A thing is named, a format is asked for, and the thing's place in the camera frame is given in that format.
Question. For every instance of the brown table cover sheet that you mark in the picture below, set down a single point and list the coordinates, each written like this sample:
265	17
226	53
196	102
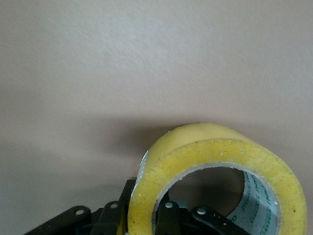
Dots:
97	73

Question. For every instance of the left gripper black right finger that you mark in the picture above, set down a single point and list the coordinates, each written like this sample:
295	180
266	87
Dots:
171	220

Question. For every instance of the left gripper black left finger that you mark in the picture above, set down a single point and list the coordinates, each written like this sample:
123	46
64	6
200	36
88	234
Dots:
105	220

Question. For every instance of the yellow packing tape roll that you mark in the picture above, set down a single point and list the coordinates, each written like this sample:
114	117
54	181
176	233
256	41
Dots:
220	151

